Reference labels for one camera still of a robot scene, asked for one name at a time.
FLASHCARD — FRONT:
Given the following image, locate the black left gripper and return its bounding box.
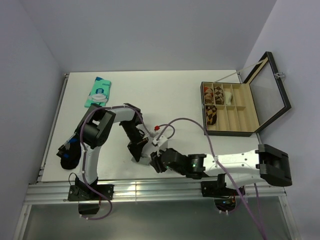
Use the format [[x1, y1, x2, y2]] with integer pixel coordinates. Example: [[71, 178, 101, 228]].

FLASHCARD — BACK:
[[121, 120, 149, 162]]

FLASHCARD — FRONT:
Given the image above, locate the grey sock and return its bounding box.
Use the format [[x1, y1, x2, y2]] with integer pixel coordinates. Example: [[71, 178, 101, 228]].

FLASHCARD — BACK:
[[131, 153, 151, 166]]

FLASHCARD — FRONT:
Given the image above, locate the cream yellow sock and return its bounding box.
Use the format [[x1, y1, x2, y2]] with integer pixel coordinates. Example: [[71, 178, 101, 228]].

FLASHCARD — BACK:
[[224, 91, 233, 106]]

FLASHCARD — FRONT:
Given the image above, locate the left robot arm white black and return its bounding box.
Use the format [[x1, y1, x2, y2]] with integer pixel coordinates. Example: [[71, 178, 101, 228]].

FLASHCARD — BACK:
[[75, 103, 149, 200]]

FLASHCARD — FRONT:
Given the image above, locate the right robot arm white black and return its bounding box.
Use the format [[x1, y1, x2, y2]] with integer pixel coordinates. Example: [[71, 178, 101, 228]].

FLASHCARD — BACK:
[[150, 144, 293, 195]]

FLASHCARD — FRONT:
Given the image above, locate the dark checkered rolled sock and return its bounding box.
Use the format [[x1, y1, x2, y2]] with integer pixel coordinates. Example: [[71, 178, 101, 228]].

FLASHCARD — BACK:
[[205, 105, 217, 126]]

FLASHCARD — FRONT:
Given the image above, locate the teal patterned sock pair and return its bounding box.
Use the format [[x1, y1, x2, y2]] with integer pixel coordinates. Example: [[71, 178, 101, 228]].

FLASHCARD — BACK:
[[84, 77, 112, 108]]

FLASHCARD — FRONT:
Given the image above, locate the black compartment box with lid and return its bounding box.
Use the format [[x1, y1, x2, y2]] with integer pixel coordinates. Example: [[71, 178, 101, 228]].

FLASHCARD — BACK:
[[200, 51, 292, 137]]

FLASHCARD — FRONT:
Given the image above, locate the black blue sock pair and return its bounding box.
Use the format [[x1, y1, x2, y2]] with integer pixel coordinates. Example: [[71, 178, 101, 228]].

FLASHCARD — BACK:
[[56, 133, 82, 170]]

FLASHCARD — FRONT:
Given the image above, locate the brown checkered rolled sock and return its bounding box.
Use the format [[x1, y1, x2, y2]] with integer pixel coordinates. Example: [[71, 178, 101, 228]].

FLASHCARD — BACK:
[[214, 86, 225, 105]]

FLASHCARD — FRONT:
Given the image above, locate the orange brown rolled sock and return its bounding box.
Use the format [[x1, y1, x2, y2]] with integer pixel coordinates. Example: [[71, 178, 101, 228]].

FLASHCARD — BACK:
[[203, 86, 214, 105]]

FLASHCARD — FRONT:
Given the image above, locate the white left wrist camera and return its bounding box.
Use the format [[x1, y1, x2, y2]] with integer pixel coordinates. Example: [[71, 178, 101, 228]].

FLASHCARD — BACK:
[[149, 130, 159, 138]]

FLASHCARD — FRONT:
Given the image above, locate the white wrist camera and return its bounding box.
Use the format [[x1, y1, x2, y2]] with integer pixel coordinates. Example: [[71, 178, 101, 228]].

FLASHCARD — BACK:
[[152, 135, 168, 151], [149, 130, 159, 138]]

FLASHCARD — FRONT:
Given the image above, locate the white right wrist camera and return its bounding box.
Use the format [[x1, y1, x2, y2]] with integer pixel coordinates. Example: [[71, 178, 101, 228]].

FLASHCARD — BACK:
[[152, 135, 168, 151]]

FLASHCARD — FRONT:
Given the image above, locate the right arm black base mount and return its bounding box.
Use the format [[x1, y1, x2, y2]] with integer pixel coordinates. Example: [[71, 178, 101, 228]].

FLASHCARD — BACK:
[[200, 181, 239, 213]]

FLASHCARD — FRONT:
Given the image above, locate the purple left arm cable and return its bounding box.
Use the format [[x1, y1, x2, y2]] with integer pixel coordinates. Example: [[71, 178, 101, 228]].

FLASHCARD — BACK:
[[79, 106, 176, 221]]

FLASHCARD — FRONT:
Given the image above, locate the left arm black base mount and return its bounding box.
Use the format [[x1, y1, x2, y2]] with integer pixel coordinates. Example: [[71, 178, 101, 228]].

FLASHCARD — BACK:
[[67, 184, 114, 215]]

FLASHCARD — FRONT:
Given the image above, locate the aluminium frame rail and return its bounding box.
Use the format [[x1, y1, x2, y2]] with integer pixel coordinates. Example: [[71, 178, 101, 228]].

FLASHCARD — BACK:
[[23, 176, 287, 205]]

